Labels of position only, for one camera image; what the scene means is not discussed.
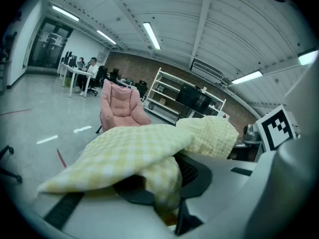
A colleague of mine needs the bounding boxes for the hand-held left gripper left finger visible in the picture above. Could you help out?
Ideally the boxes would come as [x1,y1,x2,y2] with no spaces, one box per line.
[31,177,175,239]

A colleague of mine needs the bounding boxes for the white office desk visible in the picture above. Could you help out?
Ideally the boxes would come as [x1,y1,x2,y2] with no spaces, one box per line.
[57,62,94,98]

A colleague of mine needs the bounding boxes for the white metal shelf rack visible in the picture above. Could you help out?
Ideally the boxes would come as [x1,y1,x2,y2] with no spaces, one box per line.
[144,67,227,125]

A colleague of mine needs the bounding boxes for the grey fisheye camera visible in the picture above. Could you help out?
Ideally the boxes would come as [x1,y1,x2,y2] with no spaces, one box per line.
[243,124,260,142]

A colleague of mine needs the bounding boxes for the pink cushioned armchair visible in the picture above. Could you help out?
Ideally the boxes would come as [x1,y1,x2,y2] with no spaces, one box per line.
[96,78,152,134]

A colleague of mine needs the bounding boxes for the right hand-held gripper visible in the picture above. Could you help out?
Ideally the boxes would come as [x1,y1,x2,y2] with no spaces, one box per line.
[228,105,302,162]

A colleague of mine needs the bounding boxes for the black glass double door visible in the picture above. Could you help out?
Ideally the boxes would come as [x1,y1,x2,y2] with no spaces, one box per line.
[27,17,74,69]

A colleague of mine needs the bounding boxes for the cream yellow cloth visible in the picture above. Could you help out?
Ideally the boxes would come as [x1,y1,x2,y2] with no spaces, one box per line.
[37,115,239,218]

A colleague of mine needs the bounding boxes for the black computer monitor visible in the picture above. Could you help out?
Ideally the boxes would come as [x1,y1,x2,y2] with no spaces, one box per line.
[64,50,78,68]

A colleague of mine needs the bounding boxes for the black office chair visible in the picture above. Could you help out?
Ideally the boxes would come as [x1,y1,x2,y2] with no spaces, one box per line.
[0,145,23,184]
[136,80,150,102]
[88,65,107,97]

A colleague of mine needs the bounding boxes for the black television screen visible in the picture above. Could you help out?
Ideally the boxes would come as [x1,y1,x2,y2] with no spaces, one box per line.
[175,83,212,116]

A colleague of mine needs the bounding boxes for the white air conditioner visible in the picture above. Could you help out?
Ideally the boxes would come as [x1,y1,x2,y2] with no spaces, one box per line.
[190,58,225,84]

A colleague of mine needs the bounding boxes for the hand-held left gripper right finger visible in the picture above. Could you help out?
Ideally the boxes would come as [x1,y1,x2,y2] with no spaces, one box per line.
[174,153,257,235]

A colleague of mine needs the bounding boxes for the fluorescent ceiling light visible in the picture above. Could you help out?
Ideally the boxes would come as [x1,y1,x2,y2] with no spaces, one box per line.
[231,70,264,85]
[143,22,161,51]
[96,30,117,45]
[51,5,80,22]
[298,50,319,66]

